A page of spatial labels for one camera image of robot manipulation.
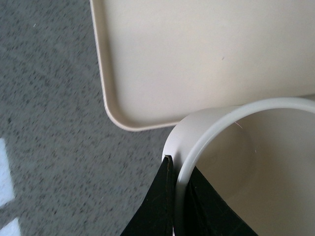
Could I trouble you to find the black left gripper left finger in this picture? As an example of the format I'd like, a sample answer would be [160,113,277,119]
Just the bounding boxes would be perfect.
[126,155,174,236]

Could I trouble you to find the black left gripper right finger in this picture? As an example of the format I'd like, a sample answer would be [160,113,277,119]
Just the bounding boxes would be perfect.
[189,168,257,236]

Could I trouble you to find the white smiley mug black handle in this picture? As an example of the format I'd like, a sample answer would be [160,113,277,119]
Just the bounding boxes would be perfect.
[163,97,315,236]

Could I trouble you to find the pale pink rectangular tray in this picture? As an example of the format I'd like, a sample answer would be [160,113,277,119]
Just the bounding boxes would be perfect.
[90,0,315,131]

